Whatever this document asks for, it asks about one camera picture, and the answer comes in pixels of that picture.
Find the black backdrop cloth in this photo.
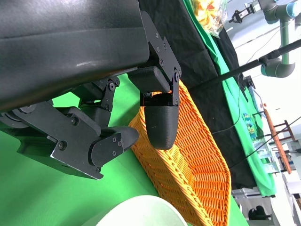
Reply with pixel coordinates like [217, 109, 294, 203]
[138, 0, 258, 190]

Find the brown wooden chair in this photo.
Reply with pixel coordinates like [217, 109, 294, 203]
[263, 108, 297, 175]

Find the green tablecloth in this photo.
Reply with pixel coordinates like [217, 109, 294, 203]
[0, 75, 247, 226]

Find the orange wicker basket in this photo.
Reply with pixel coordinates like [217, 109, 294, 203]
[129, 80, 232, 226]

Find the green cloth with cartoon print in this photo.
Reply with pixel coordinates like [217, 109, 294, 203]
[182, 0, 277, 197]

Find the pale grey-green bowl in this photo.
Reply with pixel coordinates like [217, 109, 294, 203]
[82, 194, 189, 226]

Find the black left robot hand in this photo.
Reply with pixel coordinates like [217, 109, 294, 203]
[0, 0, 182, 181]

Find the black pole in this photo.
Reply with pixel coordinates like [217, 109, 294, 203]
[188, 39, 301, 90]

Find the yellow snack bag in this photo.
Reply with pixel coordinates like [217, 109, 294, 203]
[190, 0, 229, 37]

